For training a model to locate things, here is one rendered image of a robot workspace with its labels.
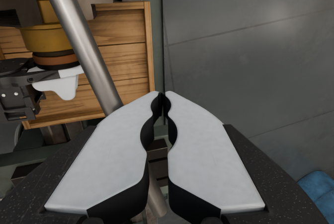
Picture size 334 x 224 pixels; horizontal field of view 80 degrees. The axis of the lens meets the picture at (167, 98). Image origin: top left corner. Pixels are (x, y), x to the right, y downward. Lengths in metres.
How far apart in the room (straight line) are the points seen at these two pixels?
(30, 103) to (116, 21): 0.29
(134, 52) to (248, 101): 1.66
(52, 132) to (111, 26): 0.37
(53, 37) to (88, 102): 0.33
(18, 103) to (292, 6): 1.92
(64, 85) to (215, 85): 1.56
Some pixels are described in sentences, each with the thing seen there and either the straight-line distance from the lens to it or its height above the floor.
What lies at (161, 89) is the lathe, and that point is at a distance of 1.01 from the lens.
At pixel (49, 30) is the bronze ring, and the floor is 1.12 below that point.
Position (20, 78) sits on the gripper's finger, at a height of 1.13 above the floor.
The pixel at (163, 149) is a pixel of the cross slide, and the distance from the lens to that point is 0.64.
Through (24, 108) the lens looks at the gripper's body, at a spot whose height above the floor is 1.12.
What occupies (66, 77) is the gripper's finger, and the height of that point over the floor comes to 1.11.
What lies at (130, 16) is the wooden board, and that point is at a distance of 0.54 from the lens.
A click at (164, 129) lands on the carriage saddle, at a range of 0.69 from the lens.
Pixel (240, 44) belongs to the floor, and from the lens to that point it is 1.79.
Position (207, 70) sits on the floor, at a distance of 1.71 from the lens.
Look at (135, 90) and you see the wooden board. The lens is 0.60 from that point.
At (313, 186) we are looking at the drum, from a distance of 3.68.
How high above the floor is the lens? 1.42
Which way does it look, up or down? 57 degrees down
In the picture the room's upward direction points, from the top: 151 degrees clockwise
